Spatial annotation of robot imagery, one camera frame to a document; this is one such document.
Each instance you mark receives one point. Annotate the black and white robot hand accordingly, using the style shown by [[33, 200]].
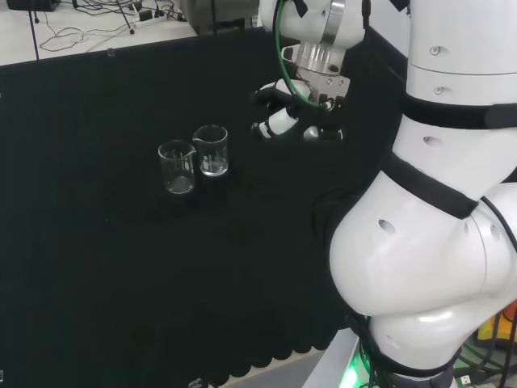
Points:
[[282, 121]]

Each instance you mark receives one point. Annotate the clear glass beaker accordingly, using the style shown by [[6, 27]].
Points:
[[211, 151], [176, 167]]

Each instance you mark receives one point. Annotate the black equipment case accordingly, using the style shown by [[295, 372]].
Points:
[[34, 5]]

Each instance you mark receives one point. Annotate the white power strip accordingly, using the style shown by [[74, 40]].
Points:
[[147, 21]]

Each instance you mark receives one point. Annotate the grey cabinet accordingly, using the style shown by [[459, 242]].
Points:
[[226, 10]]

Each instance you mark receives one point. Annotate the yellow stop button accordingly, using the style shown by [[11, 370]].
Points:
[[498, 327]]

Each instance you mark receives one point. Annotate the silver usb plug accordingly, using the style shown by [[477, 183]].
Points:
[[466, 380]]

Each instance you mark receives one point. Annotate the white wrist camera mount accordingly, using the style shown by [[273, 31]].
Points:
[[333, 85]]

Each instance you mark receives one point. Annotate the black bench cloth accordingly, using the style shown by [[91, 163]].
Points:
[[121, 262]]

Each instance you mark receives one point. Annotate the black tripod leg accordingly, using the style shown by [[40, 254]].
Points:
[[126, 18], [34, 28]]

